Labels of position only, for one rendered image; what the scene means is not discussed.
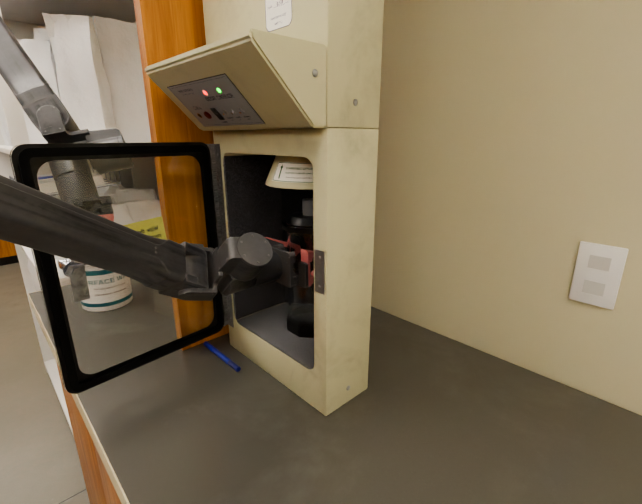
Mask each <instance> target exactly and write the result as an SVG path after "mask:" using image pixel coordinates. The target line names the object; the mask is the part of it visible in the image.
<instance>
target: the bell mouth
mask: <svg viewBox="0 0 642 504"><path fill-rule="evenodd" d="M265 184H266V185H267V186H270V187H274V188H282V189H297V190H313V167H312V164H311V162H310V160H309V159H308V158H306V157H293V156H276V157H275V159H274V162H273V164H272V167H271V169H270V172H269V174H268V177H267V179H266V182H265Z"/></svg>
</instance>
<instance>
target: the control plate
mask: <svg viewBox="0 0 642 504"><path fill-rule="evenodd" d="M216 87H218V88H220V89H221V90H222V93H219V92H218V91H217V90H216ZM167 88H168V89H169V90H170V91H171V92H172V93H173V94H174V95H175V96H176V97H177V99H178V100H179V101H180V102H181V103H182V104H183V105H184V106H185V107H186V108H187V109H188V110H189V111H190V112H191V113H192V114H193V115H194V116H195V117H196V118H197V119H198V121H199V122H200V123H201V124H202V125H203V126H204V127H206V126H229V125H253V124H265V122H264V121H263V120H262V119H261V117H260V116H259V115H258V114H257V112H256V111H255V110H254V109H253V107H252V106H251V105H250V104H249V102H248V101H247V100H246V99H245V97H244V96H243V95H242V94H241V92H240V91H239V90H238V89H237V88H236V86H235V85H234V84H233V83H232V81H231V80H230V79H229V78H228V76H227V75H226V74H225V73H224V74H220V75H216V76H212V77H207V78H203V79H199V80H195V81H190V82H186V83H182V84H178V85H173V86H169V87H167ZM202 90H205V91H206V92H207V93H208V96H207V95H205V94H204V93H203V92H202ZM210 108H215V109H216V110H217V111H218V112H219V113H220V114H221V115H222V117H223V118H224V119H225V120H219V119H218V117H217V116H216V115H215V114H214V113H213V112H212V111H211V110H210ZM239 108H241V109H243V110H244V113H242V114H240V113H239V111H240V110H239ZM231 109H233V110H234V111H235V112H236V114H233V115H232V114H231ZM223 110H225V111H226V112H227V113H228V115H226V114H225V115H223ZM205 111H206V112H208V113H209V114H210V115H211V117H212V118H211V119H208V118H207V117H206V116H205V115H204V112H205ZM197 113H199V114H200V115H201V116H202V118H200V117H199V116H198V115H197Z"/></svg>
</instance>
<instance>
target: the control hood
mask: <svg viewBox="0 0 642 504"><path fill-rule="evenodd" d="M145 72H146V73H147V75H148V76H149V78H150V79H151V80H152V81H153V82H154V83H155V84H156V85H157V86H158V87H159V88H160V89H161V90H162V91H163V92H164V93H165V94H166V95H167V96H168V97H169V98H170V99H171V100H172V101H173V102H174V103H175V104H176V105H177V106H178V107H179V108H180V109H181V110H182V111H183V113H184V114H185V115H186V116H187V117H188V118H189V119H190V120H191V121H192V122H193V123H194V124H195V125H196V126H197V127H198V128H199V129H201V130H202V131H222V130H261V129H299V128H324V126H326V47H324V44H319V43H315V42H310V41H306V40H301V39H297V38H292V37H288V36H284V35H279V34H275V33H270V32H266V31H261V30H257V29H252V28H250V29H248V30H245V31H242V32H239V33H237V34H234V35H231V36H229V37H226V38H223V39H220V40H218V41H215V42H212V43H210V44H207V45H204V46H201V47H199V48H196V49H193V50H190V51H188V52H185V53H182V54H180V55H177V56H174V57H171V58H169V59H166V60H163V61H160V62H158V63H155V64H152V65H150V66H147V67H146V68H145ZM224 73H225V74H226V75H227V76H228V78H229V79H230V80H231V81H232V83H233V84H234V85H235V86H236V88H237V89H238V90H239V91H240V92H241V94H242V95H243V96H244V97H245V99H246V100H247V101H248V102H249V104H250V105H251V106H252V107H253V109H254V110H255V111H256V112H257V114H258V115H259V116H260V117H261V119H262V120H263V121H264V122H265V124H253V125H229V126H206V127H204V126H203V125H202V124H201V123H200V122H199V121H198V119H197V118H196V117H195V116H194V115H193V114H192V113H191V112H190V111H189V110H188V109H187V108H186V107H185V106H184V105H183V104H182V103H181V102H180V101H179V100H178V99H177V97H176V96H175V95H174V94H173V93H172V92H171V91H170V90H169V89H168V88H167V87H169V86H173V85H178V84H182V83H186V82H190V81H195V80H199V79H203V78H207V77H212V76H216V75H220V74H224Z"/></svg>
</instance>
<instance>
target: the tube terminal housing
mask: <svg viewBox="0 0 642 504"><path fill-rule="evenodd" d="M202 1H203V13H204V25H205V38H206V45H207V44H210V43H212V42H215V41H218V40H220V39H223V38H226V37H229V36H231V35H234V34H237V33H239V32H242V31H245V30H248V29H250V28H252V29H257V30H261V31H266V20H265V0H202ZM383 12H384V0H292V25H290V26H287V27H284V28H281V29H278V30H275V31H272V32H270V33H275V34H279V35H284V36H288V37H292V38H297V39H301V40H306V41H310V42H315V43H319V44H324V47H326V126H324V128H299V129H261V130H222V131H213V140H214V144H220V153H221V166H222V179H223V192H224V205H225V219H226V232H227V238H229V236H228V222H227V209H226V195H225V182H224V169H223V158H224V156H243V155H276V156H293V157H306V158H308V159H309V160H310V162H311V164H312V167H313V231H314V368H313V369H311V370H309V369H307V368H305V367H304V366H302V365H301V364H299V363H298V362H296V361H295V360H293V359H292V358H290V357H289V356H287V355H286V354H284V353H283V352H281V351H279V350H278V349H276V348H275V347H273V346H272V345H270V344H269V343H267V342H266V341H264V340H263V339H261V338H260V337H258V336H257V335H255V334H253V333H252V332H250V331H249V330H247V329H246V328H244V327H243V326H241V325H240V324H238V322H237V320H238V319H237V320H236V318H235V314H234V302H233V294H231V297H232V310H233V324H234V328H233V327H232V326H230V325H229V324H228V326H229V338H230V345H231V346H233V347H234V348H235V349H237V350H238V351H239V352H241V353H242V354H243V355H245V356H246V357H247V358H249V359H250V360H251V361H253V362H254V363H255V364H257V365H258V366H259V367H261V368H262V369H263V370H265V371H266V372H267V373H269V374H270V375H271V376H273V377H274V378H275V379H277V380H278V381H279V382H281V383H282V384H283V385H285V386H286V387H287V388H289V389H290V390H291V391H293V392H294V393H295V394H297V395H298V396H299V397H301V398H302V399H303V400H305V401H306V402H307V403H309V404H310V405H311V406H313V407H314V408H315V409H317V410H318V411H319V412H321V413H322V414H323V415H325V416H327V415H329V414H330V413H332V412H333V411H335V410H336V409H338V408H339V407H341V406H342V405H343V404H345V403H346V402H348V401H349V400H351V399H352V398H354V397H355V396H357V395H358V394H360V393H361V392H363V391H364V390H366V389H367V387H368V364H369V340H370V317H371V294H372V271H373V247H374V224H375V201H376V177H377V154H378V131H379V130H378V127H379V106H380V82H381V59H382V36H383ZM315 249H317V250H321V251H324V252H325V295H323V294H320V293H318V292H316V291H315Z"/></svg>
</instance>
